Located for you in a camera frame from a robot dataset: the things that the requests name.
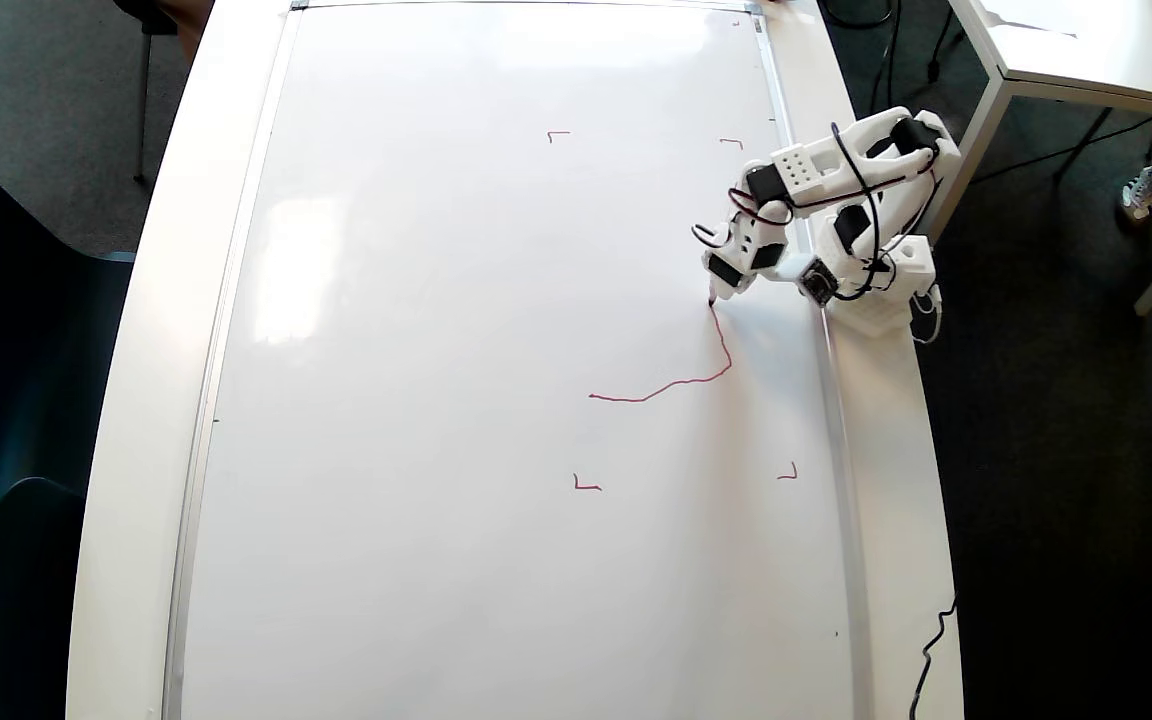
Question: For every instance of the white side table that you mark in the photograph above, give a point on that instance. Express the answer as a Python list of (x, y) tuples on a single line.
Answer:
[(1096, 50)]

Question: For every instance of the white sneaker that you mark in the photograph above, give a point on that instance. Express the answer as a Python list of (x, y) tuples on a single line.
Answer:
[(1143, 192)]

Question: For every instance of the dark blue chair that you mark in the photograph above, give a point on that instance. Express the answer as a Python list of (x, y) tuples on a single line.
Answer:
[(21, 610), (6, 330)]

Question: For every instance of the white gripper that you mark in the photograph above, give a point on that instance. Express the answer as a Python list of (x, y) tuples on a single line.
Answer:
[(723, 274)]

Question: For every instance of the white paper sheet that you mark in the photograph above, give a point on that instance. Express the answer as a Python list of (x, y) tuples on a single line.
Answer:
[(1031, 15)]

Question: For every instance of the large white whiteboard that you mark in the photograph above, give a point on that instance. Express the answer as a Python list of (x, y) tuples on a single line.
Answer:
[(436, 350)]

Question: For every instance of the chair with metal leg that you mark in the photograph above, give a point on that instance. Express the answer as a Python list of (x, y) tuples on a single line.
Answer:
[(144, 100)]

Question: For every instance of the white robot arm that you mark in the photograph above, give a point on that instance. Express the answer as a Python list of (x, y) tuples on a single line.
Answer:
[(816, 170)]

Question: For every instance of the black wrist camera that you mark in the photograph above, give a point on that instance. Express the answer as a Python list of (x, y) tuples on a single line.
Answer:
[(819, 283)]

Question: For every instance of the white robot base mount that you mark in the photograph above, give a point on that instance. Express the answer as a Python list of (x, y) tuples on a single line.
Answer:
[(886, 300)]

